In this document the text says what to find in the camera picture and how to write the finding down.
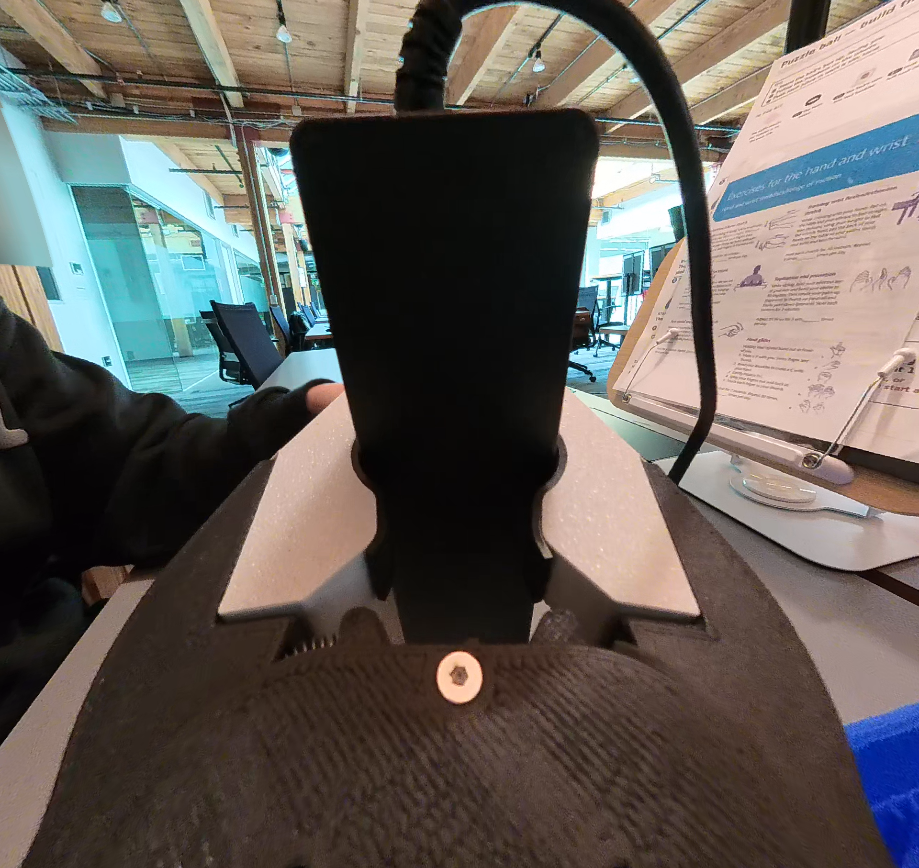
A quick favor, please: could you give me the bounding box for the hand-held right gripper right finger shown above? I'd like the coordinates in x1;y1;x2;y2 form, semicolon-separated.
531;387;702;646

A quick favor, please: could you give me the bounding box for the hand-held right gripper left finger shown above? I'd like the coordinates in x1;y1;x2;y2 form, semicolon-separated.
217;390;403;643

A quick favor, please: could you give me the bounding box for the black usb hub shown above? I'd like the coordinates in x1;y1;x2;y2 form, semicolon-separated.
289;109;601;645

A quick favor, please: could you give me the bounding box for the thick black hub cable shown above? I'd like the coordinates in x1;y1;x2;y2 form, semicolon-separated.
393;0;719;487

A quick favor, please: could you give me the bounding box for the person's left forearm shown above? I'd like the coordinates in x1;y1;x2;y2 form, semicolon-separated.
29;351;284;575

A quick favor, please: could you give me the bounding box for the person's left hand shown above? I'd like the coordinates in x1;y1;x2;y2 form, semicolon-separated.
233;378;347;456

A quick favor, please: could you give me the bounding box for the black office chair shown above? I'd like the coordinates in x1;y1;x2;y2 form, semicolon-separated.
210;300;284;388
571;285;600;381

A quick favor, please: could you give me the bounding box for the wooden document stand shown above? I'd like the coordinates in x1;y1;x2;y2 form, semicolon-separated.
606;236;919;573

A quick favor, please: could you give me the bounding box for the printed exercise sheet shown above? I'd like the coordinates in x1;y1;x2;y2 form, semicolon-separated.
625;116;919;463

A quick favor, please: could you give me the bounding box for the blue plastic bin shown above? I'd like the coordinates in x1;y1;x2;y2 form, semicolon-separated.
843;703;919;868

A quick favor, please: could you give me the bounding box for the printed puzzle instruction sheet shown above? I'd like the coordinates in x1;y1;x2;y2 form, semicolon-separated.
754;0;919;166

